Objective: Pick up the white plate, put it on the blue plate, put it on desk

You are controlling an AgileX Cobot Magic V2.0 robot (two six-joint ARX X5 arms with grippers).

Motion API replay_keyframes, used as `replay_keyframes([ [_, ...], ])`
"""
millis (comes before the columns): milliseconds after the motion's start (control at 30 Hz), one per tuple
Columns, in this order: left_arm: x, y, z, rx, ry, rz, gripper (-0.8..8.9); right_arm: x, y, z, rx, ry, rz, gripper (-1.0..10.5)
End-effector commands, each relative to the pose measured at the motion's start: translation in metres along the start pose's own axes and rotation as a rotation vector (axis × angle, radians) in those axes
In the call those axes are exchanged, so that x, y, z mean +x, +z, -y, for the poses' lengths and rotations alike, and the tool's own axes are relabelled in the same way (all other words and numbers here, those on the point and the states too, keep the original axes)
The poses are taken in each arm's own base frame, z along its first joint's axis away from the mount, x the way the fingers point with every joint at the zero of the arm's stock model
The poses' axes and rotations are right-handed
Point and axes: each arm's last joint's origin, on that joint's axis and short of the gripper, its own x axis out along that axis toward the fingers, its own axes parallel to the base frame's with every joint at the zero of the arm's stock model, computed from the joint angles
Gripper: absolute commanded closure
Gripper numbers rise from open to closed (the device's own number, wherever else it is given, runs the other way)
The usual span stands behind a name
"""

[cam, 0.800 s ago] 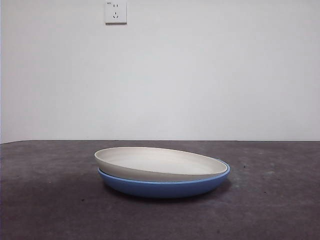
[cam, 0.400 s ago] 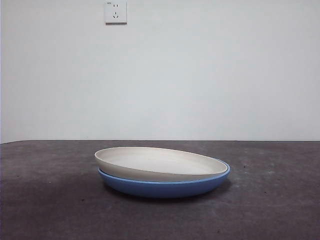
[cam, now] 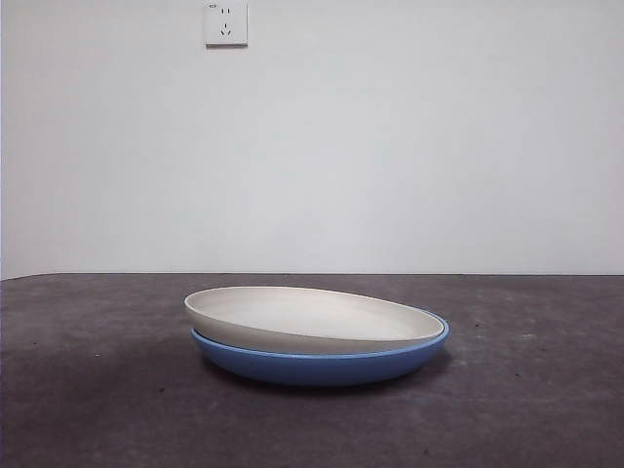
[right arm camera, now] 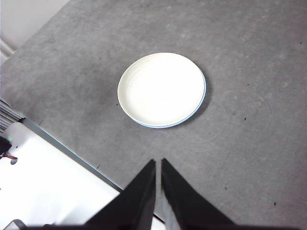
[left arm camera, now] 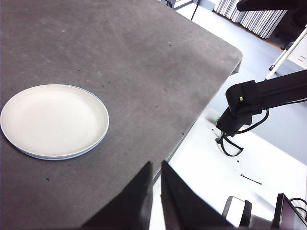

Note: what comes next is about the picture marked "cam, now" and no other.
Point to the white wall socket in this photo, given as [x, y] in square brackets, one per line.
[226, 25]

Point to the blue round plate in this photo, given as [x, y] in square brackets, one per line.
[317, 370]

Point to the white round plate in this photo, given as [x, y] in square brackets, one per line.
[312, 317]

